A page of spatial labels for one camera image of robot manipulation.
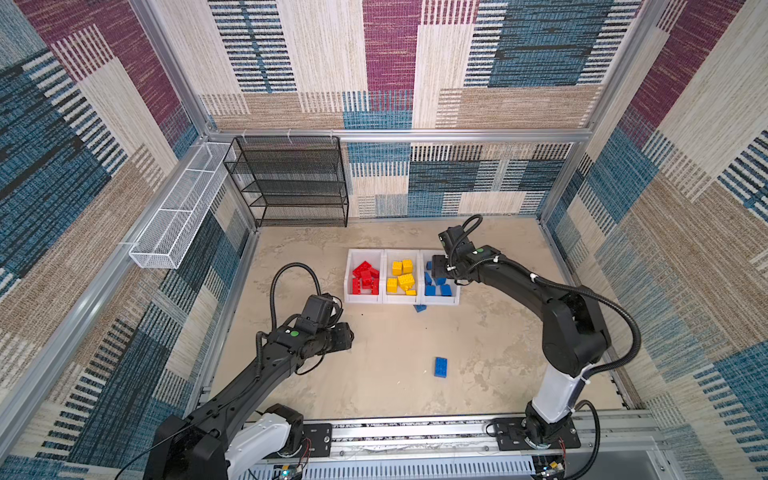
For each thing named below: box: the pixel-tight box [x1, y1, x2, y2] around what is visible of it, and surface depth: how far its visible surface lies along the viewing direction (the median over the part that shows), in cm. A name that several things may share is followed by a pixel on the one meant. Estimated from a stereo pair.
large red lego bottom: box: [351, 278, 361, 295], surface depth 101 cm
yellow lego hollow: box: [402, 259, 413, 274], surface depth 104 cm
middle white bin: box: [382, 249, 421, 305], surface depth 100 cm
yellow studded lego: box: [397, 273, 415, 291], surface depth 99 cm
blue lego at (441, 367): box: [434, 356, 448, 379], surface depth 85 cm
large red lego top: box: [352, 260, 379, 285], surface depth 102 cm
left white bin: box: [344, 249, 384, 304], surface depth 101 cm
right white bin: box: [419, 249, 461, 306], surface depth 97 cm
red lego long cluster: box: [360, 276, 380, 295], surface depth 101 cm
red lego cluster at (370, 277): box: [358, 262, 380, 291], surface depth 101 cm
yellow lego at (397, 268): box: [392, 261, 403, 276], surface depth 104 cm
